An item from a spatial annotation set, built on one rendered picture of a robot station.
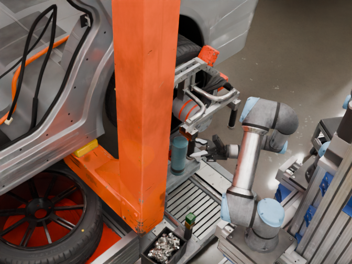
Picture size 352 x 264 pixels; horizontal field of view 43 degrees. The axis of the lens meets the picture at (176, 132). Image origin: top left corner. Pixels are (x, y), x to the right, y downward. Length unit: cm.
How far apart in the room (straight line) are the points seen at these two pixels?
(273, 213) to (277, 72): 258
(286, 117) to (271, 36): 292
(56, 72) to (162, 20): 110
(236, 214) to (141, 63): 75
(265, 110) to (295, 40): 295
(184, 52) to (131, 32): 90
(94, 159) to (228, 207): 89
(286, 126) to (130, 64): 72
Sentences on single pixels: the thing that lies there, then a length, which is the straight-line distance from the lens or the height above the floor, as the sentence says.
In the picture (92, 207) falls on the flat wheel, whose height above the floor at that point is 51.
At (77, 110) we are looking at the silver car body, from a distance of 226.
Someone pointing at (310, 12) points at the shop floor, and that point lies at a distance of 530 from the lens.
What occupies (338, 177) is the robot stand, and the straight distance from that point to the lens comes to 174.
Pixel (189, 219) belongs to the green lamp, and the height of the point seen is 66.
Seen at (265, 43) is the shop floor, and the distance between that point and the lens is 462.
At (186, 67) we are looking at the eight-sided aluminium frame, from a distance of 233.
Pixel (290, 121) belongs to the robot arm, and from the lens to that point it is 189.
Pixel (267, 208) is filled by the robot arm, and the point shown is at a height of 105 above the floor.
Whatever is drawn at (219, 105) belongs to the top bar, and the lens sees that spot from 233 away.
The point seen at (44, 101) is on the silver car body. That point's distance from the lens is 232.
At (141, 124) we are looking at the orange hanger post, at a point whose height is 134.
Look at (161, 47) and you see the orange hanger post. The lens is 151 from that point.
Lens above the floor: 254
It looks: 46 degrees down
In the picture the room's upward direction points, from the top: 5 degrees clockwise
